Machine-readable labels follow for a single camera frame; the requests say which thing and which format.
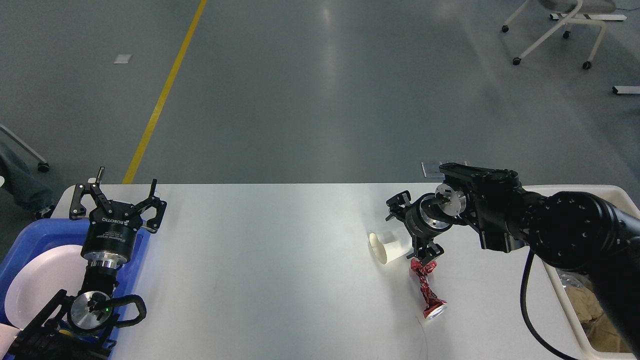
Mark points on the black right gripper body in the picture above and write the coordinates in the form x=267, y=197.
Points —
x=420, y=223

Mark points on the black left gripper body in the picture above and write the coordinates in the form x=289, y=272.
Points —
x=112, y=235

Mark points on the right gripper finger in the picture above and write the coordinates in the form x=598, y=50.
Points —
x=399, y=206
x=425, y=250

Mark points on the white paper cup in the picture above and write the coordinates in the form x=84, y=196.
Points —
x=388, y=245

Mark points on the crushed red can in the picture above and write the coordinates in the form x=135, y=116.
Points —
x=434, y=305

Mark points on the pink plate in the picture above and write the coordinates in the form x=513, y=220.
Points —
x=60, y=268

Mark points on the dark brown paper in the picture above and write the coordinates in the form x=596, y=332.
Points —
x=585, y=304

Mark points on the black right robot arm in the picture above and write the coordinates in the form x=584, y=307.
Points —
x=572, y=231

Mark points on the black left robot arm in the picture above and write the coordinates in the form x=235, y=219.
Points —
x=79, y=326

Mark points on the person leg in jeans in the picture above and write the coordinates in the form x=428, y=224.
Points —
x=28, y=192

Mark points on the beige plastic bin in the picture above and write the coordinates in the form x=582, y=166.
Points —
x=578, y=345

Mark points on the white metal bar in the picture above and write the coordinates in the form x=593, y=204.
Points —
x=625, y=90

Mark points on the white rolling chair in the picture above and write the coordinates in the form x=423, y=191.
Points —
x=570, y=13

